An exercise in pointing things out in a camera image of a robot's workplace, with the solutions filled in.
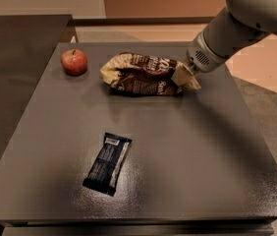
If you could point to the red apple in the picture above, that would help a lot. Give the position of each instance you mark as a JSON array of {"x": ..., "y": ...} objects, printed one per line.
[{"x": 74, "y": 62}]

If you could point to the brown chip bag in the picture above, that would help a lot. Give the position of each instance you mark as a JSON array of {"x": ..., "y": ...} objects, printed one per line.
[{"x": 148, "y": 75}]

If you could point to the dark blue rxbar wrapper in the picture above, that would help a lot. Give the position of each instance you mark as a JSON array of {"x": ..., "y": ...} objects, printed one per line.
[{"x": 104, "y": 172}]

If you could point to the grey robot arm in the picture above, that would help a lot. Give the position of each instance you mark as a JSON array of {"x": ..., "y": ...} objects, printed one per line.
[{"x": 241, "y": 23}]

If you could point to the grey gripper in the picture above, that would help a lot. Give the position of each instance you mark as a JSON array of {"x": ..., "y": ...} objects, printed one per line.
[{"x": 201, "y": 57}]

